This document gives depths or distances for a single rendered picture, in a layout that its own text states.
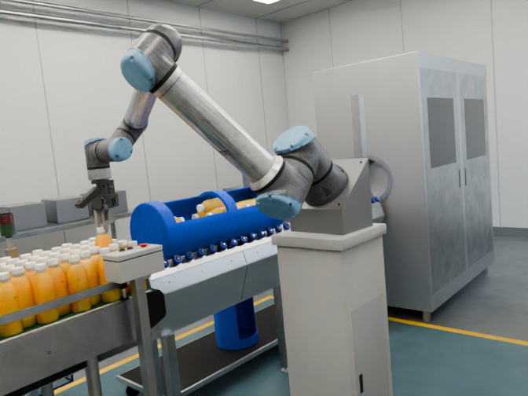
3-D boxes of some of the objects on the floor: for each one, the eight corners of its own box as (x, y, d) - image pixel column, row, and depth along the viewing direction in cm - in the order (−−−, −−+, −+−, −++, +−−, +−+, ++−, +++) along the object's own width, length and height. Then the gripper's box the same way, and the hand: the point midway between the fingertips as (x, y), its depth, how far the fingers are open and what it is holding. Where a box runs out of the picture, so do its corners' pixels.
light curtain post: (381, 357, 323) (363, 93, 305) (377, 360, 319) (358, 93, 301) (372, 354, 327) (354, 95, 309) (368, 358, 322) (349, 95, 305)
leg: (291, 370, 316) (283, 275, 309) (286, 374, 311) (277, 277, 305) (284, 368, 319) (276, 273, 313) (279, 372, 315) (270, 276, 308)
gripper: (119, 178, 202) (125, 229, 204) (103, 179, 209) (109, 229, 211) (100, 181, 195) (107, 233, 197) (84, 181, 202) (91, 232, 205)
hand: (101, 229), depth 202 cm, fingers closed on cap, 4 cm apart
